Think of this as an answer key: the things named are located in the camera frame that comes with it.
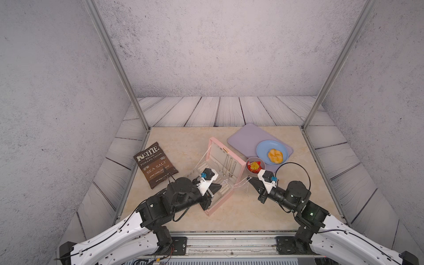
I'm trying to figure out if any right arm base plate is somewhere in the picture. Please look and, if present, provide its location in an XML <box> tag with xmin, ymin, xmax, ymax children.
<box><xmin>276</xmin><ymin>236</ymin><xmax>315</xmax><ymax>255</ymax></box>

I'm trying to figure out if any red yellow snack packet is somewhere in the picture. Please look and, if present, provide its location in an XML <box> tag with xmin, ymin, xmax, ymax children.
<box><xmin>246</xmin><ymin>161</ymin><xmax>263</xmax><ymax>174</ymax></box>

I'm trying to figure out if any left metal frame post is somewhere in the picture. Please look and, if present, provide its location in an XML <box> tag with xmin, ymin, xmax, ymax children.
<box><xmin>84</xmin><ymin>0</ymin><xmax>151</xmax><ymax>132</ymax></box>

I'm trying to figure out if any lavender cutting board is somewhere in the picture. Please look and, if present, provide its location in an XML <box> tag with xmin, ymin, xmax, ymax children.
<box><xmin>227</xmin><ymin>123</ymin><xmax>294</xmax><ymax>172</ymax></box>

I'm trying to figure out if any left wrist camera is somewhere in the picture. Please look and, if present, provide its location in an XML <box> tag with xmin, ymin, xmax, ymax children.
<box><xmin>198</xmin><ymin>168</ymin><xmax>219</xmax><ymax>195</ymax></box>

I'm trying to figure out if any brown kettle chips bag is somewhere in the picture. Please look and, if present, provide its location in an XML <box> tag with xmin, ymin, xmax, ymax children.
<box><xmin>133</xmin><ymin>142</ymin><xmax>178</xmax><ymax>189</ymax></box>

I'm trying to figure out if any blue plate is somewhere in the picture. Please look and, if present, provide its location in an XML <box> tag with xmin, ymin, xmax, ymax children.
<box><xmin>256</xmin><ymin>140</ymin><xmax>289</xmax><ymax>166</ymax></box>

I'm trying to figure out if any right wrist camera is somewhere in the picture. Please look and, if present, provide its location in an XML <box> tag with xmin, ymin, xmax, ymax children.
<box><xmin>258</xmin><ymin>169</ymin><xmax>278</xmax><ymax>194</ymax></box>

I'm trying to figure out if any yellow bread roll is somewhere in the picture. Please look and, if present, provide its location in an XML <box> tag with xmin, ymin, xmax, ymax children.
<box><xmin>268</xmin><ymin>149</ymin><xmax>284</xmax><ymax>164</ymax></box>

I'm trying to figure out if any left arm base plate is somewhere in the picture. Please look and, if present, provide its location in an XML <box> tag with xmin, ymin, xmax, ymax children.
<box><xmin>154</xmin><ymin>237</ymin><xmax>188</xmax><ymax>256</ymax></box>

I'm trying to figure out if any aluminium mounting rail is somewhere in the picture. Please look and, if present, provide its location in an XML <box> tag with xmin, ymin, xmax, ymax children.
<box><xmin>87</xmin><ymin>231</ymin><xmax>382</xmax><ymax>265</ymax></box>

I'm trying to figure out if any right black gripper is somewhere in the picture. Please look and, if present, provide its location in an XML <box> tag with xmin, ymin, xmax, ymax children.
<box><xmin>247</xmin><ymin>177</ymin><xmax>298</xmax><ymax>214</ymax></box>

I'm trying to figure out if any right metal frame post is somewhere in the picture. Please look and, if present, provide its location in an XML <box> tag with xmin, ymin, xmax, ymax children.
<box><xmin>301</xmin><ymin>0</ymin><xmax>377</xmax><ymax>132</ymax></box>

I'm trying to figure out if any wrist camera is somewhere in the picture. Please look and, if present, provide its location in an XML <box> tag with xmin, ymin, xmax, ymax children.
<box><xmin>258</xmin><ymin>169</ymin><xmax>278</xmax><ymax>194</ymax></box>
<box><xmin>198</xmin><ymin>168</ymin><xmax>219</xmax><ymax>195</ymax></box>

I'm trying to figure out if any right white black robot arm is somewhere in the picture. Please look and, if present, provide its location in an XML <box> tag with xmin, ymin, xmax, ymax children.
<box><xmin>248</xmin><ymin>177</ymin><xmax>419</xmax><ymax>265</ymax></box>

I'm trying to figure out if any purple bowl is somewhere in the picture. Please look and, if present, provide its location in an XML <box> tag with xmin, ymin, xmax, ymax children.
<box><xmin>246</xmin><ymin>157</ymin><xmax>266</xmax><ymax>174</ymax></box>

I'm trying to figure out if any pink jewelry box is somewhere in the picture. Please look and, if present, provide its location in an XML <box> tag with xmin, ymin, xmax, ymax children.
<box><xmin>188</xmin><ymin>137</ymin><xmax>246</xmax><ymax>216</ymax></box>

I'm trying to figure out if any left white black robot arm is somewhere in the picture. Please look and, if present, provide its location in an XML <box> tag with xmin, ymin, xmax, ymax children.
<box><xmin>57</xmin><ymin>168</ymin><xmax>222</xmax><ymax>265</ymax></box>

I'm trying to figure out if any colourful beaded jewelry chain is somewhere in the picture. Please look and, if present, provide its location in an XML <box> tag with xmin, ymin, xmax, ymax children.
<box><xmin>228</xmin><ymin>175</ymin><xmax>254</xmax><ymax>191</ymax></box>

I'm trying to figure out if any metal frame post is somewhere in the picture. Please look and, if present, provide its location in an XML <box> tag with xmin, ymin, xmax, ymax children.
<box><xmin>301</xmin><ymin>0</ymin><xmax>377</xmax><ymax>132</ymax></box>
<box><xmin>84</xmin><ymin>0</ymin><xmax>151</xmax><ymax>132</ymax></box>

